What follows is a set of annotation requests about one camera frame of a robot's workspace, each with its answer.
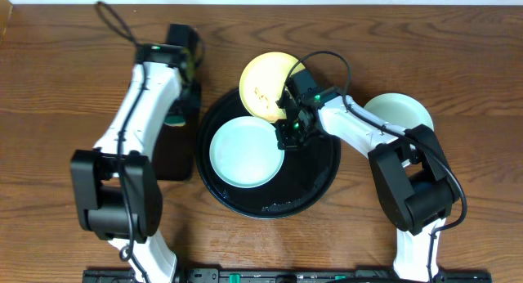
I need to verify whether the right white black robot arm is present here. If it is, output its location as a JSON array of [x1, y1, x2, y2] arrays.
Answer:
[[275, 70, 464, 282]]

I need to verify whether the green yellow sponge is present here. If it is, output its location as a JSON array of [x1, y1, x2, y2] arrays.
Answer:
[[163, 115, 186, 127]]

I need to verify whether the black rectangular tray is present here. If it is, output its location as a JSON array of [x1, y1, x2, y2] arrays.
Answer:
[[152, 81, 201, 181]]

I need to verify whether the yellow plate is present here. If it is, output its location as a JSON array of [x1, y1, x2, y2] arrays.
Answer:
[[239, 52, 297, 123]]

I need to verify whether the light green plate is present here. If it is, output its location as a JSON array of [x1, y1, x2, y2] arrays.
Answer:
[[364, 93, 434, 130], [208, 116, 285, 189]]

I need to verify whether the right black cable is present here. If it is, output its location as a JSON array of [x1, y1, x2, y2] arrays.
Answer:
[[284, 50, 468, 282]]

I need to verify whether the black round tray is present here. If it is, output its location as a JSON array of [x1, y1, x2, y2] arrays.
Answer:
[[195, 89, 342, 219]]

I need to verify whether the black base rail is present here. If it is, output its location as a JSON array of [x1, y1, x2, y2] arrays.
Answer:
[[81, 267, 494, 283]]

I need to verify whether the black cable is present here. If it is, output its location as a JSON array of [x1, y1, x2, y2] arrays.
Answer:
[[284, 50, 468, 282], [94, 0, 152, 283]]

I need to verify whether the left black cable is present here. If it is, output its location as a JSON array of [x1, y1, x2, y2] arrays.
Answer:
[[94, 0, 152, 283]]

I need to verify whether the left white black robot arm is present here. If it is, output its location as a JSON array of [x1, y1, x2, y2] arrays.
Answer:
[[70, 24, 202, 282]]

